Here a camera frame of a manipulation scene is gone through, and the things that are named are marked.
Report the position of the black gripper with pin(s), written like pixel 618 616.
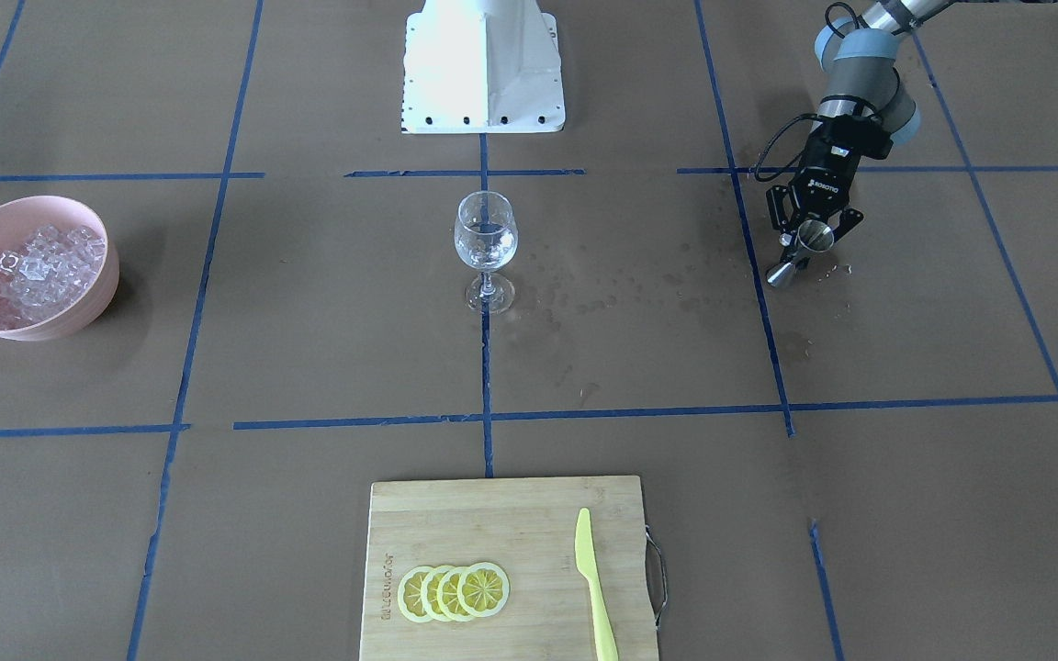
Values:
pixel 824 181

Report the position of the steel jigger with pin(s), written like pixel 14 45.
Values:
pixel 812 237

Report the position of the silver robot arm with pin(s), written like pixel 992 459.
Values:
pixel 865 112

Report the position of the clear wine glass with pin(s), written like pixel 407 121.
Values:
pixel 485 239

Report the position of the clear ice cubes pile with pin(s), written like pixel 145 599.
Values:
pixel 46 273

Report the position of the yellow plastic knife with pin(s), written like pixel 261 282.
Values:
pixel 586 562

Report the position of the lemon slice one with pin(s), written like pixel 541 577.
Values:
pixel 483 590

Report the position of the lemon slice three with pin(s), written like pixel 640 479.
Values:
pixel 430 593

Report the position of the lemon slice two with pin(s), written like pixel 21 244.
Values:
pixel 448 594

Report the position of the lemon slice four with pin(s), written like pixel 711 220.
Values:
pixel 410 595

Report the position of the pink bowl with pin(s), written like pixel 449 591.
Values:
pixel 18 219

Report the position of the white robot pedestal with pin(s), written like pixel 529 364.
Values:
pixel 482 67

